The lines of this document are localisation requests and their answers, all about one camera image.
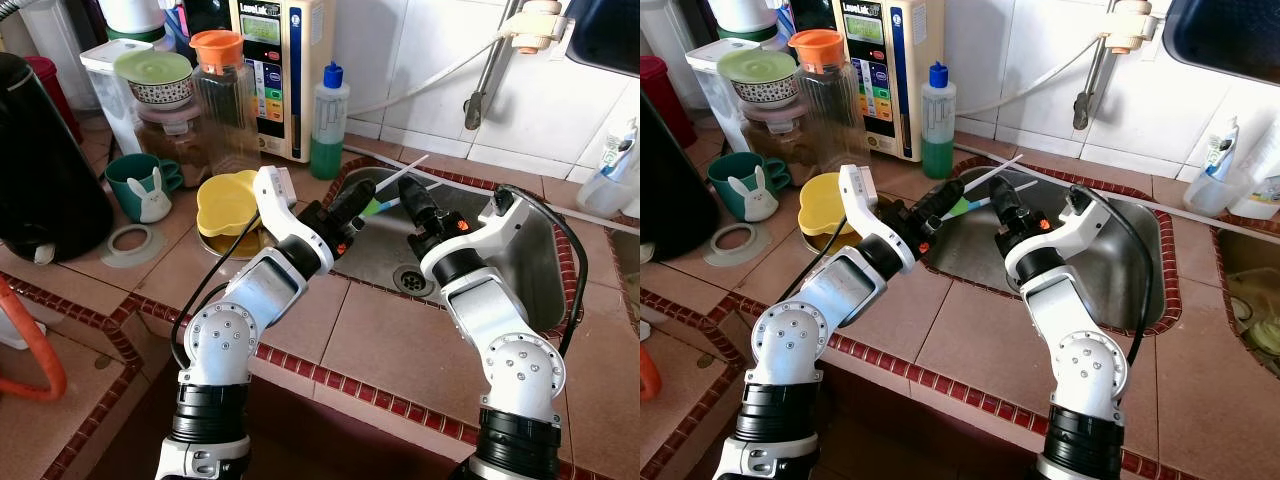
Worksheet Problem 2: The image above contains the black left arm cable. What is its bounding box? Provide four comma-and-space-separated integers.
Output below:
169, 208, 267, 371
770, 210, 853, 366

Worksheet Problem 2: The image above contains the white blue tube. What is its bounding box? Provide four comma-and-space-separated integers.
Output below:
1203, 116, 1241, 183
600, 118, 639, 183

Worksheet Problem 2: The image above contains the white plastic bottle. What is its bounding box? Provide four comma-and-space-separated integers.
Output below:
1230, 105, 1280, 222

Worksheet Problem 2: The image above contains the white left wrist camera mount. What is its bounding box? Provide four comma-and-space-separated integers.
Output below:
838, 164, 919, 256
252, 165, 334, 251

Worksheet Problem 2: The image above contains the white hose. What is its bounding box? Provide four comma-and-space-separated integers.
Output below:
955, 33, 1119, 118
345, 30, 521, 118

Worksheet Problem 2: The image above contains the white jar green band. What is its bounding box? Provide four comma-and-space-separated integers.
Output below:
98, 0, 173, 46
714, 0, 783, 43

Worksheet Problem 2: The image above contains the grey silicone ring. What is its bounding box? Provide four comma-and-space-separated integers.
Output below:
99, 222, 167, 270
702, 221, 770, 270

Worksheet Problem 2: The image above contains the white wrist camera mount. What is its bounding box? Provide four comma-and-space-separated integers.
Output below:
838, 164, 919, 256
1005, 190, 1113, 279
252, 165, 334, 251
420, 188, 528, 269

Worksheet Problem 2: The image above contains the clear plastic cup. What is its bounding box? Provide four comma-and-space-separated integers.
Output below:
1182, 140, 1244, 219
577, 140, 641, 220

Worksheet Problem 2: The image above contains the steel sink drain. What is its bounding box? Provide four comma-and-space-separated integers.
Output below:
391, 264, 428, 298

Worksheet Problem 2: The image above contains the teal rabbit mug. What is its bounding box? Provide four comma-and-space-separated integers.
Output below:
707, 150, 792, 224
104, 151, 185, 224

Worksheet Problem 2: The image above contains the green dish soap bottle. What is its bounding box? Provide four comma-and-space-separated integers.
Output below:
308, 61, 352, 182
919, 61, 959, 182

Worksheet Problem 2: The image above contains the black tray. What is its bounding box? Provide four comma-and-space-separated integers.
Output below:
1162, 0, 1280, 88
560, 0, 641, 78

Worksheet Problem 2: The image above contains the glass jar orange lid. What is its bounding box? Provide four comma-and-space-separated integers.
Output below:
188, 29, 264, 178
787, 27, 873, 173

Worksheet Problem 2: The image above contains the red container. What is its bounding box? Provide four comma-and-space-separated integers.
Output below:
640, 55, 702, 151
24, 55, 87, 143

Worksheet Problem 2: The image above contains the glass jar pink lid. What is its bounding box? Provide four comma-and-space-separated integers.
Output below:
135, 100, 206, 188
742, 98, 809, 179

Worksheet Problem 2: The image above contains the green white handled utensil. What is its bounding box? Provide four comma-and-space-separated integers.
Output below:
945, 153, 1025, 217
360, 153, 432, 217

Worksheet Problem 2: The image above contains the beige water ionizer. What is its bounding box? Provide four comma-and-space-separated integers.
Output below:
228, 0, 337, 165
838, 0, 947, 164

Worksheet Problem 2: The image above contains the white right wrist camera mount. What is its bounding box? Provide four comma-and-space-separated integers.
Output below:
420, 188, 528, 269
1005, 190, 1113, 279

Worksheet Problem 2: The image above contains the yellow bowl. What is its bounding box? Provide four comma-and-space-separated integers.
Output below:
796, 171, 867, 254
195, 169, 273, 260

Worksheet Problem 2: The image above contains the thin white pipe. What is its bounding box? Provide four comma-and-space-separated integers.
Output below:
343, 143, 641, 237
950, 143, 1226, 226

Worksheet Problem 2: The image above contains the steel faucet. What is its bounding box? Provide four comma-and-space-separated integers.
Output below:
1071, 0, 1123, 132
462, 0, 523, 132

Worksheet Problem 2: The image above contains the stainless steel sink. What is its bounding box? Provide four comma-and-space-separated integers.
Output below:
1212, 227, 1280, 373
610, 228, 641, 301
918, 156, 1183, 339
322, 158, 583, 339

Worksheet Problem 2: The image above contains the patterned bowl green lid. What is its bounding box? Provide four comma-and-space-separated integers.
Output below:
112, 49, 197, 110
717, 47, 802, 107

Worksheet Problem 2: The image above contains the beige faucet filter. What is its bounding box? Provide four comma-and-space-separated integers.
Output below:
1102, 0, 1168, 57
503, 0, 568, 55

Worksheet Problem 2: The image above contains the clear pitcher white lid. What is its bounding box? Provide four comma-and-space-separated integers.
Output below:
686, 38, 761, 153
80, 38, 151, 159

